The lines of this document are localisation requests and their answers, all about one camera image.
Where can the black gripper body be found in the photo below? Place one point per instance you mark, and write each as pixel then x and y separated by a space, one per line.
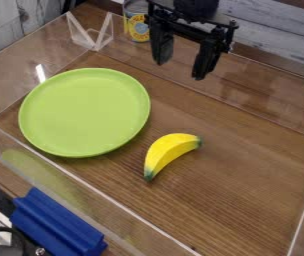
pixel 198 17

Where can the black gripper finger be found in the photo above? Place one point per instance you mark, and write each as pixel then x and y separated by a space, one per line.
pixel 206 59
pixel 162 41

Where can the yellow toy banana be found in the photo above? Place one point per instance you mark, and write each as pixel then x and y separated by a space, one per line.
pixel 167 149

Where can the green plastic plate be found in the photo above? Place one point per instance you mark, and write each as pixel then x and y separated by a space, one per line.
pixel 84 112

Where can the yellow labelled tin can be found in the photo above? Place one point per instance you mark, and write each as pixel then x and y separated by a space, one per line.
pixel 135 10

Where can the blue plastic clamp block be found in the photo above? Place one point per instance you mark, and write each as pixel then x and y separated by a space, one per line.
pixel 60 231

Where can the clear acrylic enclosure wall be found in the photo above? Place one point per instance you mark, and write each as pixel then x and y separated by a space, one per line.
pixel 27 171

